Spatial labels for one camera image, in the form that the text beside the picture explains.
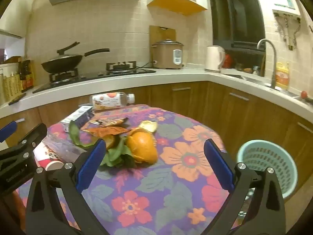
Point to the metal sink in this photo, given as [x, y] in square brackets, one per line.
[244, 78]

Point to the large orange peel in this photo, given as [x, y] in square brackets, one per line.
[143, 146]

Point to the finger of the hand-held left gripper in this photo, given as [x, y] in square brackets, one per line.
[7, 131]
[31, 137]

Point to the wicker basket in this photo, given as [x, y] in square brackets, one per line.
[12, 88]

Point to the small orange peel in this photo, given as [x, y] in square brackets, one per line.
[149, 126]

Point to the black wok with lid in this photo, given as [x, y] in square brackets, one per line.
[61, 62]

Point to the long green leaf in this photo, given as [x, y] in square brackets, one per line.
[74, 135]

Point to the brown rice cooker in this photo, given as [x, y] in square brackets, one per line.
[166, 56]

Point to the yellow dish soap bottle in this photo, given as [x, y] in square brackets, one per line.
[282, 77]

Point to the wooden cutting board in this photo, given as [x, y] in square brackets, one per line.
[156, 34]

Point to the dark sauce bottle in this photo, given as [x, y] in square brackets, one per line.
[23, 76]
[29, 74]

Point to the small red tomato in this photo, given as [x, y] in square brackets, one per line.
[304, 94]

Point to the floral tablecloth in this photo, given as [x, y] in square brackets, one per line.
[151, 188]

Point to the green leaf cluster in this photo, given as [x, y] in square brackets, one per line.
[117, 155]

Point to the orange panda snack packet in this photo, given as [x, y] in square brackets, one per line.
[58, 151]

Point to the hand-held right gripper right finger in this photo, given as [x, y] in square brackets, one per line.
[218, 166]

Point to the metal faucet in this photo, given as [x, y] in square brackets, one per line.
[274, 63]

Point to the white and blue milk carton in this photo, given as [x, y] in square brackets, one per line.
[78, 117]

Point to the dark window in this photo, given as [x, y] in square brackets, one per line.
[234, 17]

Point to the clear plastic drink bottle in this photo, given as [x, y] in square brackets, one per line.
[110, 100]

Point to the white electric kettle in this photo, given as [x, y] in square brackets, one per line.
[212, 58]

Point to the red jar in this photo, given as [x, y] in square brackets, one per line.
[228, 61]

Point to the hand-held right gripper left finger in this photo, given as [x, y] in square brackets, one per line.
[90, 166]

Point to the teal plastic basket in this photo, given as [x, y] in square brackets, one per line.
[269, 166]

